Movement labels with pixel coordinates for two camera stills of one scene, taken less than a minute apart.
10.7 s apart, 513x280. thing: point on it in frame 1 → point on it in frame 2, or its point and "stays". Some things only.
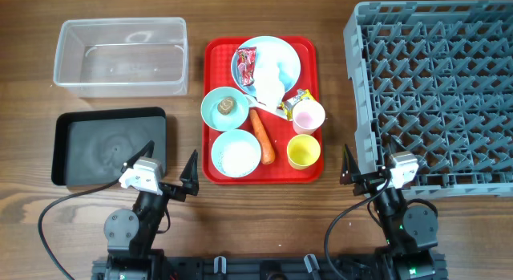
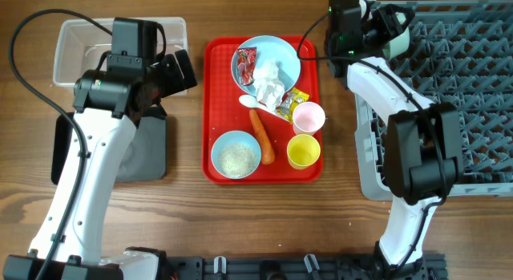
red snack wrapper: (246, 58) stays
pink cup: (308, 115) stays
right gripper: (351, 173) → (389, 26)
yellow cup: (303, 152) stays
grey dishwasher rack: (437, 76) stays
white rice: (240, 158) stays
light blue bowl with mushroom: (224, 108) → (398, 45)
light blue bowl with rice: (236, 153) stays
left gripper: (187, 185) → (176, 83)
